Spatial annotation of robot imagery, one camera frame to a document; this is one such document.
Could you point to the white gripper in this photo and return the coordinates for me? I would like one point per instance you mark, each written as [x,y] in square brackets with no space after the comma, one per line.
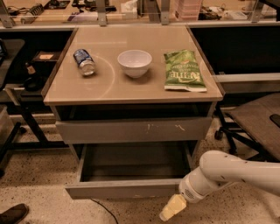
[188,190]

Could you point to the grey drawer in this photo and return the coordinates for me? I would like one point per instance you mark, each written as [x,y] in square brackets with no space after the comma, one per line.
[134,130]
[130,170]

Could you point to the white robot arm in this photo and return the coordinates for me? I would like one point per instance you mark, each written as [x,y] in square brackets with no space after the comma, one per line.
[218,170]

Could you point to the grey top drawer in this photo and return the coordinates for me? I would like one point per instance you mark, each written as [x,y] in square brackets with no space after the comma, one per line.
[134,130]

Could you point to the grey drawer cabinet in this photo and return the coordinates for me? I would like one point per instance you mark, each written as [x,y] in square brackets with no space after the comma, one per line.
[109,94]

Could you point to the black office chair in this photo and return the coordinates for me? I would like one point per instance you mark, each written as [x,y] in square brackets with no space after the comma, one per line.
[255,124]

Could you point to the green chip bag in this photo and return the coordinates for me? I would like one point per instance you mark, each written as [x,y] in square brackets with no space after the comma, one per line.
[182,72]

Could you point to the white bowl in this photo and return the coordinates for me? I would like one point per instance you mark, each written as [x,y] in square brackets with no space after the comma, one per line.
[134,63]

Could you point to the dark shoe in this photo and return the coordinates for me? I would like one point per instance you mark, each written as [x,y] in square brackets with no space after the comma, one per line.
[14,214]

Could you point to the blue soda can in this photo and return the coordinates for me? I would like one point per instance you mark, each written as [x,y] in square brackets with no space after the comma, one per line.
[84,62]

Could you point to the pink stacked trays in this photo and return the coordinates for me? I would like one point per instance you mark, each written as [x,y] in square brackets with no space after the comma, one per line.
[187,10]

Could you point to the white tissue box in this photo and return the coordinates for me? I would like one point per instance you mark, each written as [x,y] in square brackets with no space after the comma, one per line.
[129,9]

